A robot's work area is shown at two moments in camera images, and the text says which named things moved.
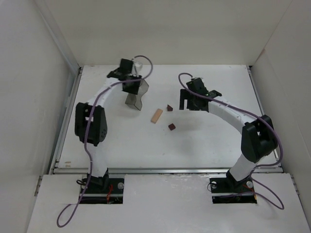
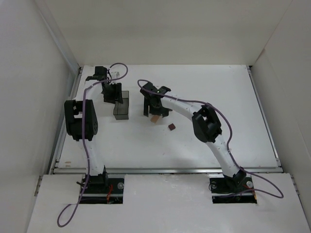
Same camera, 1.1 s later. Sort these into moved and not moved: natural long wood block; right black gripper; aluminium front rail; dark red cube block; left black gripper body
Moved: right black gripper; left black gripper body
Not moved: aluminium front rail; natural long wood block; dark red cube block
